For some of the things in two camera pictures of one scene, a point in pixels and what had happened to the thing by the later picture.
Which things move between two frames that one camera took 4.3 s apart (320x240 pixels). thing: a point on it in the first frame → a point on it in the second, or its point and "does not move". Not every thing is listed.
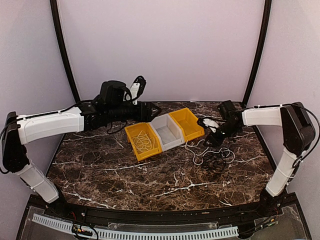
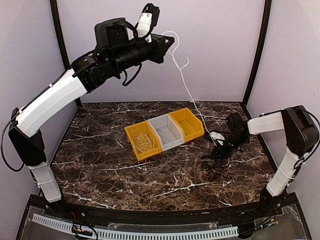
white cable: [147, 145] does not move
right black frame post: [263, 38] does not move
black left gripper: [147, 117] → [161, 46]
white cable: [143, 142] does not move
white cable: [204, 152] → [192, 100]
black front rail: [125, 216] does not move
